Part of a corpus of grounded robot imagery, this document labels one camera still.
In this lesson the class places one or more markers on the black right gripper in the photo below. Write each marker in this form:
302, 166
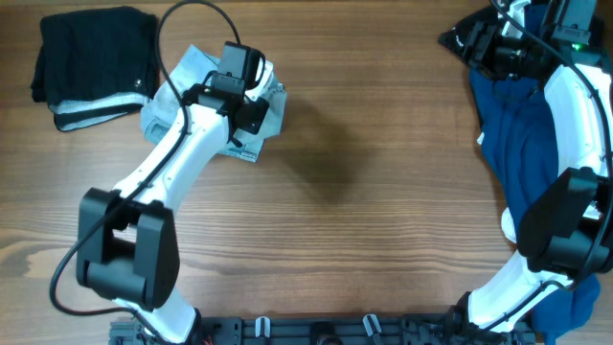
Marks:
481, 60

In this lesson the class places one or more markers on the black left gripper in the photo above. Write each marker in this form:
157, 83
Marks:
255, 111

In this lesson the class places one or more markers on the light blue denim shorts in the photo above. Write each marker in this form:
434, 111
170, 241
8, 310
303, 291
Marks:
158, 116

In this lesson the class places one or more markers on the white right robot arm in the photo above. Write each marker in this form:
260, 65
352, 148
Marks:
541, 82

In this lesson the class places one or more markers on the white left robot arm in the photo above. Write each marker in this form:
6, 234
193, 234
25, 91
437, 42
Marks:
128, 245

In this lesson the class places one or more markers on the black garment with white print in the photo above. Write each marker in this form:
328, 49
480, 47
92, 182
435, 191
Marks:
475, 40

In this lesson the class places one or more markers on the dark blue shirt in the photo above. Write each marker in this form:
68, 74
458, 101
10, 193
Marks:
520, 143

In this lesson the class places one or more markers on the folded black garment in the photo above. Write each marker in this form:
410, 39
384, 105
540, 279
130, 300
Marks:
95, 65

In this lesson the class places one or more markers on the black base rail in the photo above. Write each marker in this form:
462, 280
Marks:
411, 329

